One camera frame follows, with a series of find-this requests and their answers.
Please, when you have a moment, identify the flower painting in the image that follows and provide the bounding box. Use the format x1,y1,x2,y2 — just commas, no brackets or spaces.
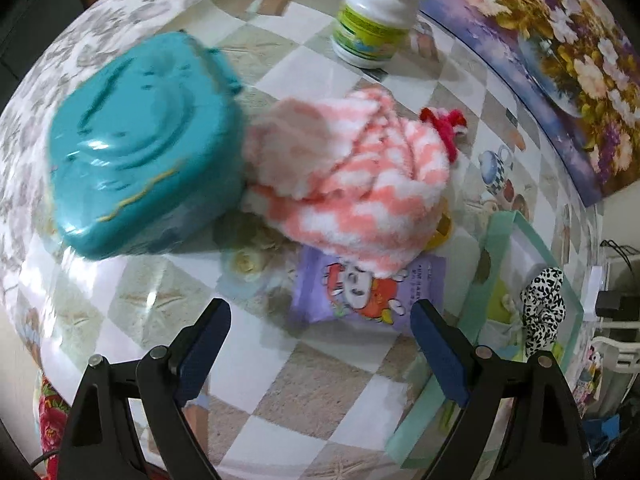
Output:
417,0,640,206

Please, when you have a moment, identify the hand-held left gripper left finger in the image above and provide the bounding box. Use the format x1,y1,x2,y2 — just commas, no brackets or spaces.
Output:
57,297,232,480

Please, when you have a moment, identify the red hair tie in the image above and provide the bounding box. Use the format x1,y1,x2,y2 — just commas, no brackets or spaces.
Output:
419,106,468,163

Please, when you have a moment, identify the black and white scrunchie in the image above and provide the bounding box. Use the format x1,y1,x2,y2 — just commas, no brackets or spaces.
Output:
520,267,568,356

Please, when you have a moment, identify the yellow small object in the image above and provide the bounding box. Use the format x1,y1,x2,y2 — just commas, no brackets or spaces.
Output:
430,215,453,251

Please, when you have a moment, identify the white pill bottle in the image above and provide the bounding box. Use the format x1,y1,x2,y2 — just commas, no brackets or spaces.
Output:
331,0,436,70

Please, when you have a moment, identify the black cable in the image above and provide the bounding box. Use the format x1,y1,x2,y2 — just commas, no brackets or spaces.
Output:
600,240,640,271

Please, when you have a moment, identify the teal plastic lidded box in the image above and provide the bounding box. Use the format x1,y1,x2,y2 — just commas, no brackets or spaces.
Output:
47,30,246,261

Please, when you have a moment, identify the red floral cloth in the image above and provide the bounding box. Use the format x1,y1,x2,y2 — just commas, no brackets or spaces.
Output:
32,375,76,480

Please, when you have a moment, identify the purple cartoon wipes packet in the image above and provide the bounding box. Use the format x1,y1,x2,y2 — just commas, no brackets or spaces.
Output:
290,250,446,323

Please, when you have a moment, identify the teal-edged cardboard tray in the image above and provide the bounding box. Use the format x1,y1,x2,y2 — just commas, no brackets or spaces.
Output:
385,210,583,471

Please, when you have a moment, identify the pink white striped towel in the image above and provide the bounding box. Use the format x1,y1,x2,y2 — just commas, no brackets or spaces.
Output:
242,87,451,278

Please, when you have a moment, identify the white plastic chair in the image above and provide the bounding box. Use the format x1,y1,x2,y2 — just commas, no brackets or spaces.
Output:
590,332,640,376

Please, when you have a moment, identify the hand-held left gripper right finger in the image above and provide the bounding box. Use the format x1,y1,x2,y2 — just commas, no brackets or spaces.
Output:
410,298,586,480

